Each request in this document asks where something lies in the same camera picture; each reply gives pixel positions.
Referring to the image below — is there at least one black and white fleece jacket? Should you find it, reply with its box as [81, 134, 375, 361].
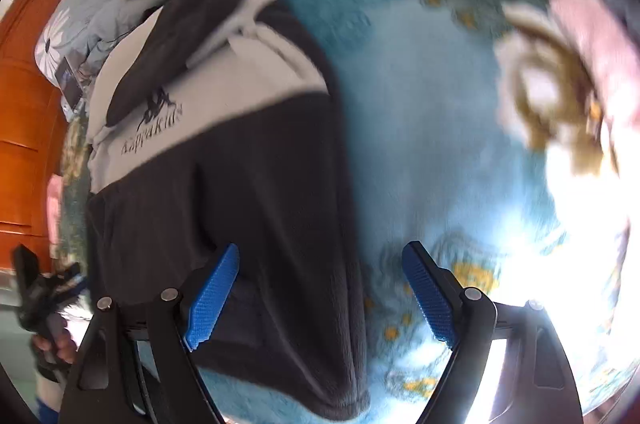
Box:
[87, 0, 370, 421]

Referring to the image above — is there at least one person left hand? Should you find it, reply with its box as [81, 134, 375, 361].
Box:
[32, 326, 77, 364]

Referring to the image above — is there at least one pink white striped cloth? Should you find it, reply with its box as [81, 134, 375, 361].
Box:
[46, 174, 64, 245]

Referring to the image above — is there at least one orange wooden headboard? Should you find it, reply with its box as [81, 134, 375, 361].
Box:
[0, 0, 66, 270]

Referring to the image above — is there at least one smartphone on white stand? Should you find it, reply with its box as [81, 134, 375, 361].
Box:
[55, 57, 84, 111]

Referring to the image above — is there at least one light blue floral quilt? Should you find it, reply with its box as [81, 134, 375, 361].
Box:
[35, 0, 166, 89]

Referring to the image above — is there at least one teal floral bed blanket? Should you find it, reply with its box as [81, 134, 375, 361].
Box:
[64, 0, 639, 423]

